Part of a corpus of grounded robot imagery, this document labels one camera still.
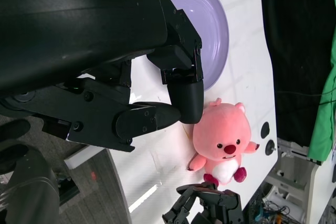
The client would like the purple plastic plate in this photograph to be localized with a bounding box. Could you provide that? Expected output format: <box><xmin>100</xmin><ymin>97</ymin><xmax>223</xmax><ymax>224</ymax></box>
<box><xmin>165</xmin><ymin>0</ymin><xmax>229</xmax><ymax>91</ymax></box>

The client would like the green cloth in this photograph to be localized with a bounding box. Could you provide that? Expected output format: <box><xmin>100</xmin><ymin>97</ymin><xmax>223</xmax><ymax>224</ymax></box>
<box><xmin>307</xmin><ymin>69</ymin><xmax>336</xmax><ymax>166</ymax></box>

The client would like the pink plush beaver doll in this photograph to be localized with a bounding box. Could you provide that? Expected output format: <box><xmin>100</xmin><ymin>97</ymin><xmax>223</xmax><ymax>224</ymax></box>
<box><xmin>186</xmin><ymin>97</ymin><xmax>260</xmax><ymax>186</ymax></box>

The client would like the flat black table grommet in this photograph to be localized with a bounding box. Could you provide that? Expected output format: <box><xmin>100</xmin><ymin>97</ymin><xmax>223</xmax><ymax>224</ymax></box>
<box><xmin>260</xmin><ymin>121</ymin><xmax>271</xmax><ymax>138</ymax></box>

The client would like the dark grey robot body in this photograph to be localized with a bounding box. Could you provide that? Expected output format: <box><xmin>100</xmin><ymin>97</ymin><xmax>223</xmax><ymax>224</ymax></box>
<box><xmin>0</xmin><ymin>118</ymin><xmax>61</xmax><ymax>224</ymax></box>

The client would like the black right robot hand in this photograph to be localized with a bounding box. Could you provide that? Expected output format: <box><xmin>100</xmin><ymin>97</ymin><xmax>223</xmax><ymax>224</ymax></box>
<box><xmin>161</xmin><ymin>181</ymin><xmax>243</xmax><ymax>224</ymax></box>

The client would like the white equipment stand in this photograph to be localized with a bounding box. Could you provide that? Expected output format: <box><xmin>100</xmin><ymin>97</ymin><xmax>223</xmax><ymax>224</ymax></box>
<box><xmin>258</xmin><ymin>138</ymin><xmax>336</xmax><ymax>224</ymax></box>

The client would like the black table grommet with knob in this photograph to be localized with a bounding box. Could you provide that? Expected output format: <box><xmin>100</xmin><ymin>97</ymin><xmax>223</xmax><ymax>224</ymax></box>
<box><xmin>265</xmin><ymin>140</ymin><xmax>277</xmax><ymax>156</ymax></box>

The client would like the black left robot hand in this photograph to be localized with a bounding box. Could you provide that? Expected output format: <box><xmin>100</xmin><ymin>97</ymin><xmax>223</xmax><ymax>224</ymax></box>
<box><xmin>0</xmin><ymin>0</ymin><xmax>205</xmax><ymax>154</ymax></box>

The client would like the thin black cable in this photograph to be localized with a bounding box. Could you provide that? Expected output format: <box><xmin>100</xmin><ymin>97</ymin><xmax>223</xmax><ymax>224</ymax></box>
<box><xmin>274</xmin><ymin>89</ymin><xmax>336</xmax><ymax>105</ymax></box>

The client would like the black backdrop curtain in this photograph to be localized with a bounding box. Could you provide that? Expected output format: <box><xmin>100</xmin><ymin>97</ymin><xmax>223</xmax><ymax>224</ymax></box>
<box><xmin>259</xmin><ymin>0</ymin><xmax>336</xmax><ymax>149</ymax></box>

